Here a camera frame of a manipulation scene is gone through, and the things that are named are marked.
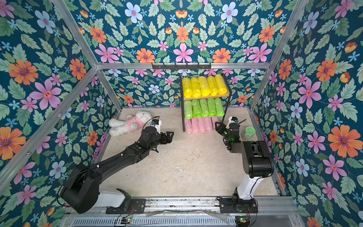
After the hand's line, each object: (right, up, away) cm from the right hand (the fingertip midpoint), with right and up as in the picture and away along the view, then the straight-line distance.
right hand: (218, 123), depth 97 cm
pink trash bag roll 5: (-1, +3, +10) cm, 10 cm away
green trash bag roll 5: (0, +10, -6) cm, 11 cm away
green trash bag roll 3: (-10, +12, -4) cm, 16 cm away
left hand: (-31, -5, -12) cm, 34 cm away
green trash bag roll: (-21, +9, -8) cm, 24 cm away
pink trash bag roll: (-21, 0, +6) cm, 22 cm away
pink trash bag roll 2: (-16, -1, +6) cm, 17 cm away
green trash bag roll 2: (-15, +8, -8) cm, 19 cm away
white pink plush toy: (-69, -3, -2) cm, 69 cm away
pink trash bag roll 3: (-11, -1, +9) cm, 14 cm away
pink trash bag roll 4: (-6, 0, +8) cm, 10 cm away
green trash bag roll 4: (-5, +11, -6) cm, 13 cm away
